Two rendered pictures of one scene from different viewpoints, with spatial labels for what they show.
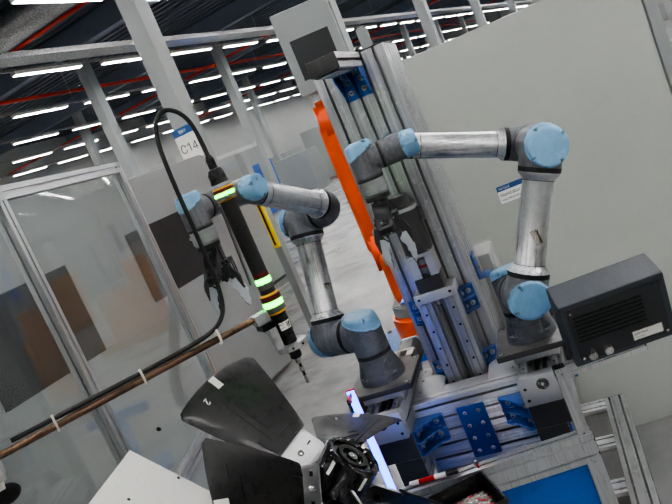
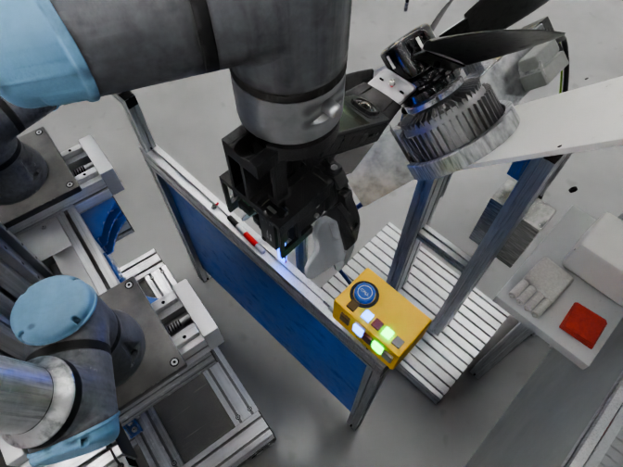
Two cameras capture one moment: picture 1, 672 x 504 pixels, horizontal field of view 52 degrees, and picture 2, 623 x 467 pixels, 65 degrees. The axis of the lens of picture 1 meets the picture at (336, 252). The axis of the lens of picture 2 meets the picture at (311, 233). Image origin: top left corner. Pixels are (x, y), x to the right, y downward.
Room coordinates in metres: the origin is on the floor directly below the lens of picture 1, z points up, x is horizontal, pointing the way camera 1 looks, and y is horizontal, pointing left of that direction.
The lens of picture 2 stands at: (2.18, 0.49, 1.94)
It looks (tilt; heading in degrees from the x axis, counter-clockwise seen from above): 60 degrees down; 215
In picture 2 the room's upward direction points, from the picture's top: straight up
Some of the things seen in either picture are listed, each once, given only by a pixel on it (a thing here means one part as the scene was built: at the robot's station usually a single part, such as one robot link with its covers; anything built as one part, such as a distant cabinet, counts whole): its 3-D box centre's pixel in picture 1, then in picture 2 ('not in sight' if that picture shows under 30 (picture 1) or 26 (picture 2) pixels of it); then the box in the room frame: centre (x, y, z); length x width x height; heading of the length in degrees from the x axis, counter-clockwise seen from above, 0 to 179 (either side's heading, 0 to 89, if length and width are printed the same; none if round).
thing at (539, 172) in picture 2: not in sight; (476, 269); (1.35, 0.51, 0.58); 0.09 x 0.04 x 1.15; 171
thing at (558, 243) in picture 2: not in sight; (577, 281); (1.40, 0.72, 0.85); 0.36 x 0.24 x 0.03; 171
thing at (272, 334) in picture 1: (279, 328); not in sight; (1.42, 0.17, 1.50); 0.09 x 0.07 x 0.10; 116
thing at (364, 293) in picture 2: not in sight; (364, 293); (1.82, 0.35, 1.08); 0.04 x 0.04 x 0.02
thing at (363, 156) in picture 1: (364, 160); not in sight; (1.91, -0.17, 1.73); 0.09 x 0.08 x 0.11; 86
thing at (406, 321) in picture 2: not in sight; (379, 319); (1.83, 0.40, 1.02); 0.16 x 0.10 x 0.11; 81
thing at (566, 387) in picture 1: (570, 399); (138, 122); (1.70, -0.42, 0.96); 0.03 x 0.03 x 0.20; 81
